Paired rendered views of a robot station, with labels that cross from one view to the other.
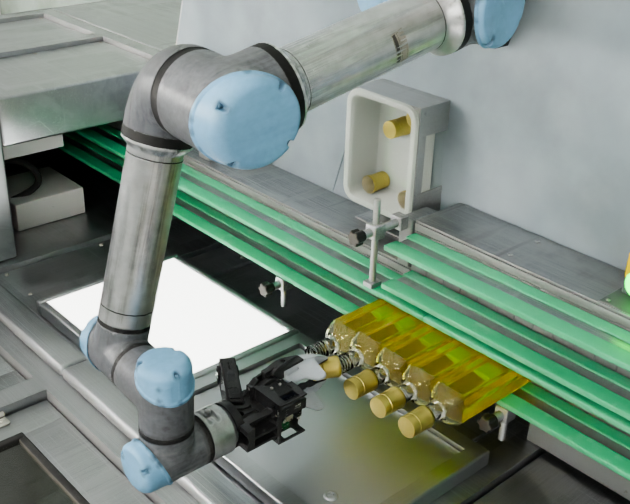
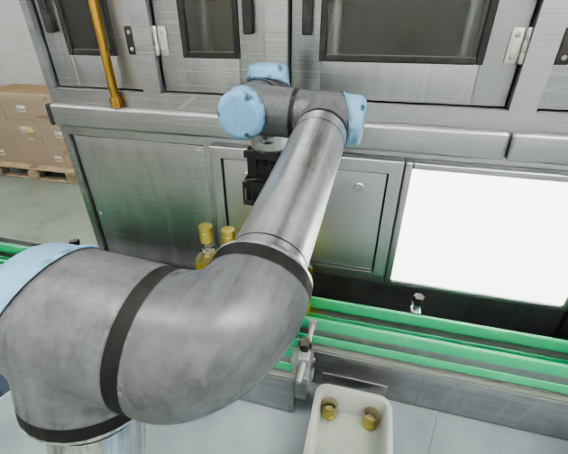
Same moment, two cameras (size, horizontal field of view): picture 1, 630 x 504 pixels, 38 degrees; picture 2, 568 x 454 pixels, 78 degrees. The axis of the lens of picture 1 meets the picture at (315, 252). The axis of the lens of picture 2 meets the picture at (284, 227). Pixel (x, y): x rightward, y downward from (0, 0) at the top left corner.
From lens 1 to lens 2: 1.16 m
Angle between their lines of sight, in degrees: 57
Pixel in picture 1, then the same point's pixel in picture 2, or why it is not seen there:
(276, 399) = (250, 186)
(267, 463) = not seen: hidden behind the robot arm
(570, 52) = not seen: outside the picture
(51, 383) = (511, 119)
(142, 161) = (245, 231)
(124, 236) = (283, 165)
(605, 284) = not seen: hidden behind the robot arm
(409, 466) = (238, 222)
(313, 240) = (398, 350)
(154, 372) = (226, 99)
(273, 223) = (447, 357)
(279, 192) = (475, 394)
